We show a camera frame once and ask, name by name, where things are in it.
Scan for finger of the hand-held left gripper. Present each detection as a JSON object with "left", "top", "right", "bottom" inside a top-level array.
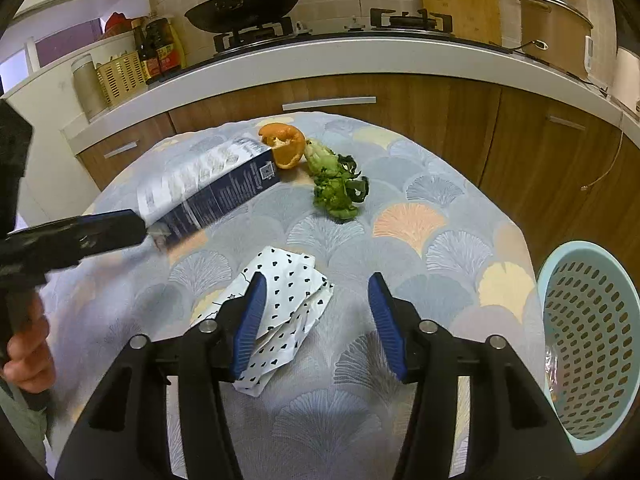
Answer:
[{"left": 50, "top": 210, "right": 151, "bottom": 263}]

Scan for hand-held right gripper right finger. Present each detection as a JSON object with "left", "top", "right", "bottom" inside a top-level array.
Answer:
[{"left": 367, "top": 271, "right": 583, "bottom": 480}]

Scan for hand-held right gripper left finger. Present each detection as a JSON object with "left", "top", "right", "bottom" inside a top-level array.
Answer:
[{"left": 55, "top": 271, "right": 268, "bottom": 480}]

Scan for white paper with black hearts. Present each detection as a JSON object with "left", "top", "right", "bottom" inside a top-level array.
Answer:
[{"left": 192, "top": 246, "right": 335, "bottom": 397}]

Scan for blue white carton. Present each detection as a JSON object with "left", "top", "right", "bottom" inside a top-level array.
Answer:
[{"left": 136, "top": 135, "right": 277, "bottom": 253}]

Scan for light blue plastic basket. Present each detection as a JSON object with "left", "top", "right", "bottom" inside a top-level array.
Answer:
[{"left": 536, "top": 240, "right": 640, "bottom": 456}]

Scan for person's left forearm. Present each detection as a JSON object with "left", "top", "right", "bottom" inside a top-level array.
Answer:
[{"left": 0, "top": 377, "right": 51, "bottom": 473}]

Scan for person's left hand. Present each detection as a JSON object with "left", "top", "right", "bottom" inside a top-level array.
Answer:
[{"left": 0, "top": 287, "right": 57, "bottom": 393}]

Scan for green vegetable scraps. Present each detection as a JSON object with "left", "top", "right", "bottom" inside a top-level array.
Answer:
[{"left": 304, "top": 140, "right": 371, "bottom": 221}]

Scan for grey canister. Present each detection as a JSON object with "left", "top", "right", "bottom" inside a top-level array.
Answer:
[{"left": 70, "top": 54, "right": 110, "bottom": 122}]

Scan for yellow plastic basket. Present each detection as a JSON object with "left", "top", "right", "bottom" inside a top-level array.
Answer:
[{"left": 95, "top": 52, "right": 148, "bottom": 108}]

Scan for small orange peel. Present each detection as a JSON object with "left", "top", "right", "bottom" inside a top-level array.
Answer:
[{"left": 258, "top": 122, "right": 306, "bottom": 170}]

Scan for dark soy sauce bottle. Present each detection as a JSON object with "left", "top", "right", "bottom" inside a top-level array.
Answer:
[{"left": 132, "top": 19, "right": 162, "bottom": 85}]

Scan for window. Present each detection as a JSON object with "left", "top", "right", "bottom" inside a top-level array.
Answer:
[{"left": 0, "top": 17, "right": 108, "bottom": 91}]

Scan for dark bottle with orange label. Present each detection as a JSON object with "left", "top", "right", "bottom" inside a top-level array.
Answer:
[{"left": 145, "top": 17, "right": 185, "bottom": 78}]

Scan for red cloth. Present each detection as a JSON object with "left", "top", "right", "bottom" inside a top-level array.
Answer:
[{"left": 104, "top": 11, "right": 133, "bottom": 36}]

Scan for wooden base cabinet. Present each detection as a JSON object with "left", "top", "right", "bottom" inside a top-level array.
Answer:
[{"left": 75, "top": 72, "right": 640, "bottom": 271}]

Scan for black wok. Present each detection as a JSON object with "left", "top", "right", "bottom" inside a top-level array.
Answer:
[{"left": 184, "top": 0, "right": 305, "bottom": 33}]

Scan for black gas stove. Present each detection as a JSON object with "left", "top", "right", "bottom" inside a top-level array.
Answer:
[{"left": 170, "top": 7, "right": 506, "bottom": 81}]

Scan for beige rice cooker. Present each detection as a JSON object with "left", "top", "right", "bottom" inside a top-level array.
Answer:
[{"left": 517, "top": 0, "right": 595, "bottom": 81}]

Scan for wooden cutting board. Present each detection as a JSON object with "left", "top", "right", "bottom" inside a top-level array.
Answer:
[{"left": 416, "top": 0, "right": 502, "bottom": 46}]

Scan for white hanging cable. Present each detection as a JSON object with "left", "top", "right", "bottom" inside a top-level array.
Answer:
[{"left": 580, "top": 90, "right": 626, "bottom": 192}]

